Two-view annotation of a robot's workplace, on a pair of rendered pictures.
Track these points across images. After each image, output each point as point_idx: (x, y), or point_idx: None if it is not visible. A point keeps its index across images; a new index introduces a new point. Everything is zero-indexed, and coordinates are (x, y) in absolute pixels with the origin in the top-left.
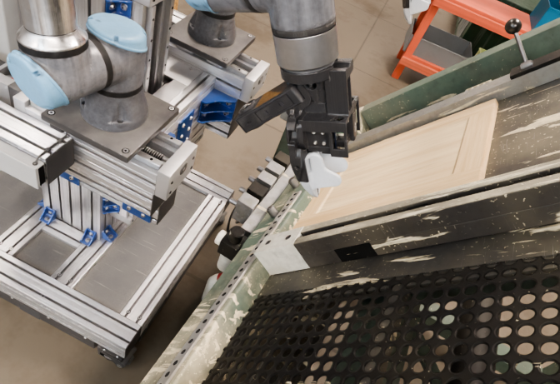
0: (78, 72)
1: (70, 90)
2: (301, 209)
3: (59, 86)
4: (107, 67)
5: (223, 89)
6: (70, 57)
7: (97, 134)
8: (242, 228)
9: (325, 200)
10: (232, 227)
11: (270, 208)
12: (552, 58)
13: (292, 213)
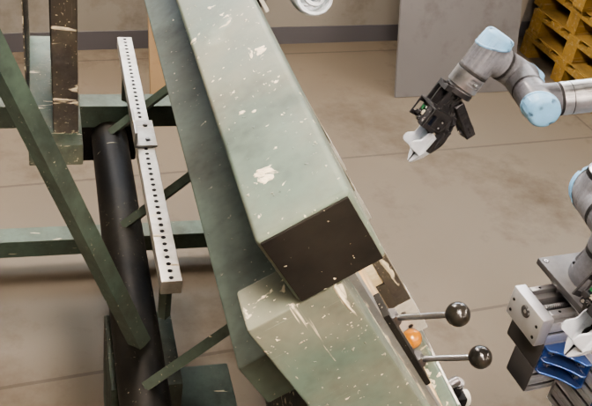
0: (582, 187)
1: (573, 191)
2: (437, 386)
3: (574, 182)
4: (590, 205)
5: None
6: (587, 173)
7: (570, 258)
8: (457, 387)
9: (430, 386)
10: (462, 380)
11: (456, 376)
12: (402, 331)
13: (437, 370)
